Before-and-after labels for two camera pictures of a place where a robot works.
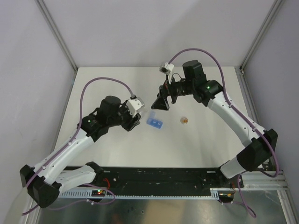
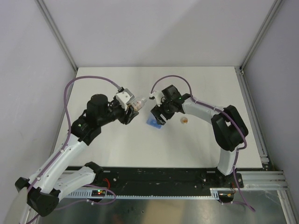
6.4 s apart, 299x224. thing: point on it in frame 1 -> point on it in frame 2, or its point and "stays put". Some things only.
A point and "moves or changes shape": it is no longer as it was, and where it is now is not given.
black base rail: [163, 178] stays put
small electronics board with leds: [99, 192] stays put
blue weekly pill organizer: [152, 122] stays put
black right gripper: [165, 90] -> [157, 111]
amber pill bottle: [184, 121] moves or changes shape
